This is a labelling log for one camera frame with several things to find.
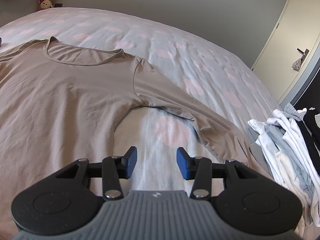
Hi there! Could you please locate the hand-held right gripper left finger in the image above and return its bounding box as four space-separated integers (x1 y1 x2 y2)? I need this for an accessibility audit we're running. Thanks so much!
55 146 138 201

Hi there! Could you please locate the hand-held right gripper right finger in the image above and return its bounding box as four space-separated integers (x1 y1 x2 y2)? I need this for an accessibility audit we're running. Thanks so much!
176 147 272 200

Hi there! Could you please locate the taupe long-sleeve shirt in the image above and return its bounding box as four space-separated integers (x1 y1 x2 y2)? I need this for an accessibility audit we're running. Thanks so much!
0 36 253 235

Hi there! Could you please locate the stack of folded clothes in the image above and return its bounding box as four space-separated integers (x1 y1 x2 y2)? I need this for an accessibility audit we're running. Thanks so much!
266 107 320 183

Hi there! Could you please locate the grey folded garment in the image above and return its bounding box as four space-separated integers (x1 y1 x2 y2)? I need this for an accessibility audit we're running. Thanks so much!
265 124 317 200

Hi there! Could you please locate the bed with pink-dotted sheet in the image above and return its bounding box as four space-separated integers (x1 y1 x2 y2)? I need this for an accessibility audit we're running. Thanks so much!
0 7 283 240

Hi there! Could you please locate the grey ribbed garment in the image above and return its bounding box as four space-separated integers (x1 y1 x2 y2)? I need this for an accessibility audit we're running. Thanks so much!
283 102 304 120

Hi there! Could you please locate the black garment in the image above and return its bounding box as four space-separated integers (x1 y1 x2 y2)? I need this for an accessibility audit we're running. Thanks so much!
296 107 320 155

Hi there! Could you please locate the small hanging pouch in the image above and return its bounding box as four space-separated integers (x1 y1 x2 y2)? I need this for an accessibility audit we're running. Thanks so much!
291 57 303 72

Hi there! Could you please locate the cream door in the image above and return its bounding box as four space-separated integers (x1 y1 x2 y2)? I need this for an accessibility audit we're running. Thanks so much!
251 0 320 101

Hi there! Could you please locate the dark door handle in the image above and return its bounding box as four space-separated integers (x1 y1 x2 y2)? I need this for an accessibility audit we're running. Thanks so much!
297 48 310 63

